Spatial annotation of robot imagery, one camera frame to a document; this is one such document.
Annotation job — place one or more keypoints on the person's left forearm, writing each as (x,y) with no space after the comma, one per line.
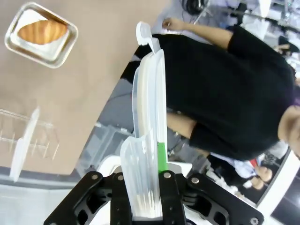
(180,126)

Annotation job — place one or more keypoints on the clear plastic container lid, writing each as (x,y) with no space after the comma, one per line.
(23,145)
(150,105)

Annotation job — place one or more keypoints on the rectangular steel container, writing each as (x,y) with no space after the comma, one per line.
(56,56)

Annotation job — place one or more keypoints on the golden croissant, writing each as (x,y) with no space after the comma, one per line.
(42,32)

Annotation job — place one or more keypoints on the person's right forearm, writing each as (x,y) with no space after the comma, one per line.
(206,32)

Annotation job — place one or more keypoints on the person's right hand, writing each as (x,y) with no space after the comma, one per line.
(173,24)

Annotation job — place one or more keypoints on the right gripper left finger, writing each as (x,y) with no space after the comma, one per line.
(119,199)

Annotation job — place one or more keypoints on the person in black T-shirt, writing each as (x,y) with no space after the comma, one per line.
(222,93)

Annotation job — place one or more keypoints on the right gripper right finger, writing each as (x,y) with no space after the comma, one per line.
(170,199)

